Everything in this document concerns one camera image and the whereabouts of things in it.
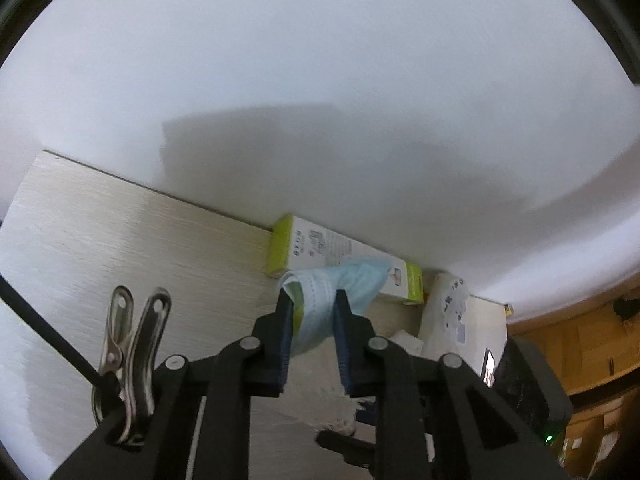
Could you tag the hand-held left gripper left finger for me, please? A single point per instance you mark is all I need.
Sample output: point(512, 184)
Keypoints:
point(286, 345)

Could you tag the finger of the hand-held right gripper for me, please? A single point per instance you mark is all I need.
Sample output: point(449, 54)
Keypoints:
point(350, 447)
point(366, 411)

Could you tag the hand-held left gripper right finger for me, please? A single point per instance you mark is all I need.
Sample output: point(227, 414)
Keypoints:
point(345, 350)

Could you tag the light blue face mask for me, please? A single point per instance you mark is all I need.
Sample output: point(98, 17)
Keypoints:
point(320, 295)

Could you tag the white packet with blue print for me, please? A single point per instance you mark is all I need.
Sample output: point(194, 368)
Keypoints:
point(450, 305)

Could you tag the small white paper piece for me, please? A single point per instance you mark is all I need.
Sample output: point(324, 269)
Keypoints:
point(407, 341)

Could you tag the small yellow packet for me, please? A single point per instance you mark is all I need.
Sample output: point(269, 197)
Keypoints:
point(509, 309)

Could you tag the white and green box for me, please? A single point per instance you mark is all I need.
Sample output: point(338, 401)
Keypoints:
point(320, 242)

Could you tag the metal spring clamp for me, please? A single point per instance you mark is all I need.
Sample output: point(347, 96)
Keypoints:
point(145, 340)

